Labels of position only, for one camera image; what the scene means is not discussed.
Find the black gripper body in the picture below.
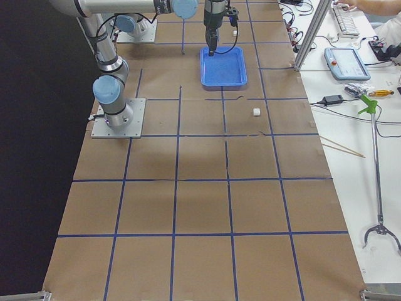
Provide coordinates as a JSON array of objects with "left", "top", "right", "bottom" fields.
[{"left": 204, "top": 0, "right": 226, "bottom": 30}]

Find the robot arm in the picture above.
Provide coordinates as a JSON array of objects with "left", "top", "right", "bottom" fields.
[
  {"left": 114, "top": 14, "right": 148, "bottom": 38},
  {"left": 50, "top": 1, "right": 199, "bottom": 130}
]

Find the blue plastic tray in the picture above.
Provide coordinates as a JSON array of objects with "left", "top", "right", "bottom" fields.
[{"left": 200, "top": 46, "right": 247, "bottom": 87}]

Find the white computer mouse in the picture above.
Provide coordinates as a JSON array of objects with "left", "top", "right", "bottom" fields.
[{"left": 326, "top": 33, "right": 340, "bottom": 43}]

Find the black power adapter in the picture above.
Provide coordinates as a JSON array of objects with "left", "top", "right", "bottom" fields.
[{"left": 321, "top": 95, "right": 344, "bottom": 106}]

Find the white keyboard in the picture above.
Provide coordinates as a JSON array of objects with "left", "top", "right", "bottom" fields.
[{"left": 330, "top": 3, "right": 360, "bottom": 38}]

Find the teach pendant tablet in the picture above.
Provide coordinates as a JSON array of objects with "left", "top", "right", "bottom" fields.
[{"left": 324, "top": 48, "right": 371, "bottom": 82}]

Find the wooden chopstick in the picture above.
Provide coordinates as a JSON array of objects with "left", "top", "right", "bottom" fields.
[
  {"left": 320, "top": 135, "right": 358, "bottom": 154},
  {"left": 322, "top": 144, "right": 366, "bottom": 158}
]

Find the brown paper table cover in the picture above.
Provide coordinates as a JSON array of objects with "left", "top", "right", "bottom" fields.
[{"left": 43, "top": 1, "right": 364, "bottom": 300}]

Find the yellow tool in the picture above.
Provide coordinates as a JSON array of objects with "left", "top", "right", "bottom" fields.
[{"left": 368, "top": 90, "right": 394, "bottom": 97}]

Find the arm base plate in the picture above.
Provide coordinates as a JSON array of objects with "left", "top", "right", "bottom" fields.
[
  {"left": 116, "top": 18, "right": 157, "bottom": 44},
  {"left": 91, "top": 98, "right": 146, "bottom": 139}
]

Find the aluminium frame post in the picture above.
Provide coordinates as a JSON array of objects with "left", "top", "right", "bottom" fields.
[{"left": 294, "top": 0, "right": 331, "bottom": 71}]

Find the green handled reacher grabber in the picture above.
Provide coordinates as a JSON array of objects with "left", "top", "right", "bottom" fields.
[{"left": 358, "top": 95, "right": 400, "bottom": 254}]

